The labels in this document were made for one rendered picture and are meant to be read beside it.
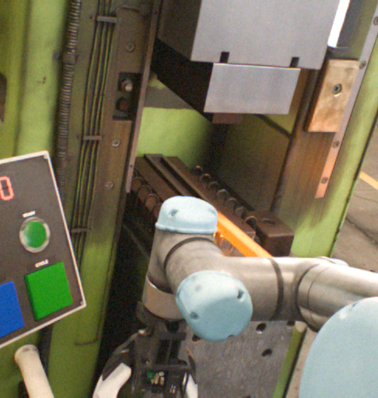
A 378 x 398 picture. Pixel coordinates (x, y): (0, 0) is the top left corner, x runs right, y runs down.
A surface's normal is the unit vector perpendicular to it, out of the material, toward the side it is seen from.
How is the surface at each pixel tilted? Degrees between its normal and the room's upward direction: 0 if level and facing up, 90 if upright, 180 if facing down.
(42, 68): 90
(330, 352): 82
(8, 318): 60
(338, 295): 68
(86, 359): 90
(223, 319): 90
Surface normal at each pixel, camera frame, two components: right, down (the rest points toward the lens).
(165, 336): 0.14, 0.45
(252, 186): -0.88, 0.04
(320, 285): -0.84, -0.45
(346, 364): -0.91, -0.16
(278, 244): 0.43, 0.46
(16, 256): 0.76, -0.09
